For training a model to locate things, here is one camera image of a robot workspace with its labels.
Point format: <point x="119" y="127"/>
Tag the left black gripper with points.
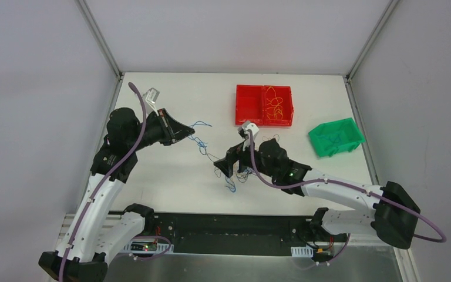
<point x="168" y="127"/>

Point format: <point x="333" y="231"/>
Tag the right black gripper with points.
<point x="235" y="156"/>

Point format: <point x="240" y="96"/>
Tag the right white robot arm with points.
<point x="385" y="211"/>

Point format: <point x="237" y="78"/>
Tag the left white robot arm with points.
<point x="85" y="253"/>

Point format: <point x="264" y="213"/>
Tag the left red bin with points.
<point x="249" y="104"/>

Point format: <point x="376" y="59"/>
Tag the red bin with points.
<point x="278" y="106"/>
<point x="249" y="104"/>

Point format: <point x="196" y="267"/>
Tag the right red bin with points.
<point x="278" y="106"/>

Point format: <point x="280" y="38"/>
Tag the green plastic bin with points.
<point x="335" y="137"/>

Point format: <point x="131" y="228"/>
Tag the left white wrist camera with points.
<point x="150" y="98"/>

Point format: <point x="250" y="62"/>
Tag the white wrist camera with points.
<point x="248" y="131"/>
<point x="150" y="98"/>

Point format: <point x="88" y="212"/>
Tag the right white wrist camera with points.
<point x="248" y="131"/>

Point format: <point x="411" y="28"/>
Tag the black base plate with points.
<point x="243" y="235"/>

